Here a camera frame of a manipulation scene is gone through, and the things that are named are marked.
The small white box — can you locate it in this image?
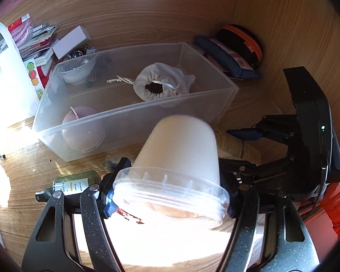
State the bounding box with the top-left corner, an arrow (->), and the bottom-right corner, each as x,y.
51,25 -> 92,60

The stack of cards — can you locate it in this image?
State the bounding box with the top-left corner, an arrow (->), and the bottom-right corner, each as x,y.
17,23 -> 61,66

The wooden desktop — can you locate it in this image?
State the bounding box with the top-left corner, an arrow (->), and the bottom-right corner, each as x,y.
0,34 -> 301,272

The pale purple round lamp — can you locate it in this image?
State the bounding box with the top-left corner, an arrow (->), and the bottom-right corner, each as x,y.
61,105 -> 106,153

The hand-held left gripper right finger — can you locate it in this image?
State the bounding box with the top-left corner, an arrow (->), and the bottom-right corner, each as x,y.
221,184 -> 321,272

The white drawstring pouch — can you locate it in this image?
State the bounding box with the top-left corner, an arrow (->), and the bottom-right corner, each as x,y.
106,62 -> 197,108

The red box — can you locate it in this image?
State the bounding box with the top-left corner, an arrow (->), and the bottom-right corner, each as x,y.
35,64 -> 56,88

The dark green bottle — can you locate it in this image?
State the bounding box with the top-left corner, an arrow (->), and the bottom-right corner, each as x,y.
35,170 -> 102,203

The fruit sticker sheet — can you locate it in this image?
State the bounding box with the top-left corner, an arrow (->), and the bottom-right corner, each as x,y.
25,59 -> 44,100

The clear plastic storage bin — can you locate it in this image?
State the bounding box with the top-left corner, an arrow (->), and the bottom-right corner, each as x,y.
32,42 -> 240,163

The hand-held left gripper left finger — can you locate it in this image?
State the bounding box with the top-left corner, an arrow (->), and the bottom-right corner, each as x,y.
21,156 -> 132,272

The purple rope pack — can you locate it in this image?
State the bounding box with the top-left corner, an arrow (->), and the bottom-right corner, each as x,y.
8,14 -> 34,46

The pink wallet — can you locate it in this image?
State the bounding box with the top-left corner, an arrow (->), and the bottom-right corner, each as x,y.
205,52 -> 230,73

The white paper bag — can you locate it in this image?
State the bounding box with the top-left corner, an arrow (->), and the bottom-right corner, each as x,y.
0,21 -> 40,128

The cream tube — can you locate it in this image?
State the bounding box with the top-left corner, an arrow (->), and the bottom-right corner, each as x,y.
214,127 -> 262,160

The black pouch orange zipper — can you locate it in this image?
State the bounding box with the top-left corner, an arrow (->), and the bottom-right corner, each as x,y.
217,24 -> 263,70

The white plastic jar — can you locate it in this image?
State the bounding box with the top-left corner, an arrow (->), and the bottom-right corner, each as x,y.
112,115 -> 231,230

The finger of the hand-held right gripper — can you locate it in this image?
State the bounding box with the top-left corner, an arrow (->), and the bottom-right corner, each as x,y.
219,154 -> 311,196
227,115 -> 301,148

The blue pencil case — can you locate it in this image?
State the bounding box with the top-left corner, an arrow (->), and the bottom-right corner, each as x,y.
194,35 -> 263,80

